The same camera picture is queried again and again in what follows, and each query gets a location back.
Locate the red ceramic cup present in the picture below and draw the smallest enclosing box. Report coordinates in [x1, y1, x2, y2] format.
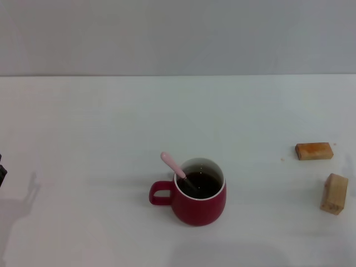
[149, 157, 228, 227]

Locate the pink handled metal spoon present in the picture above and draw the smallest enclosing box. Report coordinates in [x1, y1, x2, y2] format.
[160, 151, 199, 195]

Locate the orange stained wooden block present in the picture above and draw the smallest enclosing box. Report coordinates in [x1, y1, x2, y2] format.
[295, 142, 334, 161]

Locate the pale wooden block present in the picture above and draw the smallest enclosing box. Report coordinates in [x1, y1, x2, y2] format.
[319, 173, 349, 215]

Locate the dark brown coffee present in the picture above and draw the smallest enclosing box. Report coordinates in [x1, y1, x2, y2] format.
[177, 171, 224, 200]

